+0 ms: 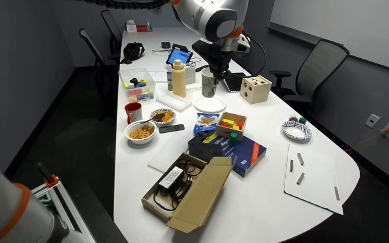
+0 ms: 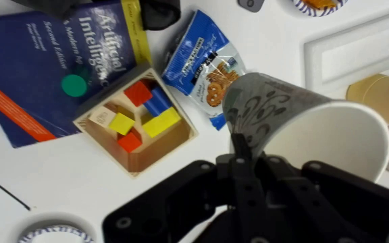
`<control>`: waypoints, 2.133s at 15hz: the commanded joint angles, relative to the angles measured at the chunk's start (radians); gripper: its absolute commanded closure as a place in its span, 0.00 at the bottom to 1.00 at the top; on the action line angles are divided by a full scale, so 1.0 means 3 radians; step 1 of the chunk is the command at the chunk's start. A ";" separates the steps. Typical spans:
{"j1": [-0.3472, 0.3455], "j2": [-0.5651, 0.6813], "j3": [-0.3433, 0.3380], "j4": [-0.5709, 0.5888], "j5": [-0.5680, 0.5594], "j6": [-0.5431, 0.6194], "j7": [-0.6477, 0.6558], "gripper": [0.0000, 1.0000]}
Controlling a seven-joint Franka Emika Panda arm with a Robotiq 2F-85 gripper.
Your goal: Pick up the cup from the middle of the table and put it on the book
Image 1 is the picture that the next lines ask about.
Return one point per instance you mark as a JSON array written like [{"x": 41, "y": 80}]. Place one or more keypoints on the white board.
[{"x": 313, "y": 180}]

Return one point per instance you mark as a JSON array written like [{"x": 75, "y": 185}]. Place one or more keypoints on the white rectangular tray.
[{"x": 173, "y": 102}]

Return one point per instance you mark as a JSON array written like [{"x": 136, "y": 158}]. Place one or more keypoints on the brown cardboard box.
[{"x": 194, "y": 193}]

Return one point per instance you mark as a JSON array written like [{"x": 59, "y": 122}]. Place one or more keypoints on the red small box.
[{"x": 143, "y": 27}]

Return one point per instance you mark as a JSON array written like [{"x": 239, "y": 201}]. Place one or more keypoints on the aluminium frame stand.
[{"x": 60, "y": 203}]

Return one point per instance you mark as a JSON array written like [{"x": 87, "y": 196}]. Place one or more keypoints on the red mug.
[{"x": 132, "y": 112}]

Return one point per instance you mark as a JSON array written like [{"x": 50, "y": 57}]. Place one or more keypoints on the pretzel snacks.
[{"x": 140, "y": 131}]

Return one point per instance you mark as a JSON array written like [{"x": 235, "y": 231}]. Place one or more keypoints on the black remote control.
[{"x": 170, "y": 129}]

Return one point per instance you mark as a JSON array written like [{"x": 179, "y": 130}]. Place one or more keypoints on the green cylinder block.
[{"x": 233, "y": 138}]

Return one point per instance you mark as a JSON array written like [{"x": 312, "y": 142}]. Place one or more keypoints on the white flat sheet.
[{"x": 164, "y": 157}]

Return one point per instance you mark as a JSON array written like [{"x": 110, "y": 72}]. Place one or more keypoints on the wall whiteboard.
[{"x": 347, "y": 27}]

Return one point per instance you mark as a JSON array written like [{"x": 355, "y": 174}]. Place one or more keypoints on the small wooden block box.
[{"x": 229, "y": 125}]

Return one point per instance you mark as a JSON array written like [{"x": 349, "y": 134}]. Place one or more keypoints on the tablet with blue screen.
[{"x": 179, "y": 56}]

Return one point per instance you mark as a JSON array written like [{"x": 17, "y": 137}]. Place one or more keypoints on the metal cylinder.
[
  {"x": 299, "y": 179},
  {"x": 336, "y": 193},
  {"x": 299, "y": 158},
  {"x": 290, "y": 165}
]

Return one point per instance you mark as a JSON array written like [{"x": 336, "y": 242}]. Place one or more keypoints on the blue snack bag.
[{"x": 205, "y": 122}]

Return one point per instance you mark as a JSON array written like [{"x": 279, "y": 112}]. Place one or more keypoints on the black office chair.
[
  {"x": 93, "y": 48},
  {"x": 110, "y": 29}
]

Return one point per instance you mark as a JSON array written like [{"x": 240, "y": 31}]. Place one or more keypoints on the orange chips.
[{"x": 163, "y": 116}]

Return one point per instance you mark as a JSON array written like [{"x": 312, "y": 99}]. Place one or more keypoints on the metal spoon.
[{"x": 146, "y": 120}]

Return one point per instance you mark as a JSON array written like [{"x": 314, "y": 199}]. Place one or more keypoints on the patterned small bowl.
[{"x": 162, "y": 116}]

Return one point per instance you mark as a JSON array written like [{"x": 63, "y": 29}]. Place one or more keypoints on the white wall outlet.
[
  {"x": 371, "y": 120},
  {"x": 387, "y": 130}
]

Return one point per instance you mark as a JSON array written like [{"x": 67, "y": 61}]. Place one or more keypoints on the wooden dice block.
[{"x": 255, "y": 89}]

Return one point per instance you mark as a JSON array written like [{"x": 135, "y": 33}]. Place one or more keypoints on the tan squeeze bottle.
[{"x": 178, "y": 80}]

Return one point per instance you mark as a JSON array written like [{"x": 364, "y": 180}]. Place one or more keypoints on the white round plate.
[{"x": 209, "y": 104}]

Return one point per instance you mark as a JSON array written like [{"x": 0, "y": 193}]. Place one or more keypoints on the blue artificial intelligence book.
[{"x": 243, "y": 153}]

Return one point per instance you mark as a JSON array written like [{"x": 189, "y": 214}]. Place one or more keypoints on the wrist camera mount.
[{"x": 237, "y": 42}]

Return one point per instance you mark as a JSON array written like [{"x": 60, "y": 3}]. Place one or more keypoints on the white small box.
[{"x": 131, "y": 26}]

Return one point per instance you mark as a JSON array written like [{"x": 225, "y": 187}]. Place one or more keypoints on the clear plastic block container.
[{"x": 136, "y": 85}]

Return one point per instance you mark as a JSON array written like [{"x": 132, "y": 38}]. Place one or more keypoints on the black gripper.
[{"x": 209, "y": 52}]

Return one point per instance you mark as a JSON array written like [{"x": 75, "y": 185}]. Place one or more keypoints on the small black device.
[{"x": 164, "y": 45}]

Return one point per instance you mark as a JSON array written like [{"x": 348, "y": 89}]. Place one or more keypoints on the grey patterned paper cup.
[{"x": 208, "y": 83}]

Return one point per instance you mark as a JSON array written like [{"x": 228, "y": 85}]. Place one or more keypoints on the grey office chair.
[{"x": 317, "y": 68}]

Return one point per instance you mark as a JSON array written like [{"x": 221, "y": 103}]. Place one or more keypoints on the white bowl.
[{"x": 140, "y": 135}]

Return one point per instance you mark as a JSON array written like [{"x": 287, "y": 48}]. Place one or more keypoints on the patterned paper plate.
[{"x": 295, "y": 131}]

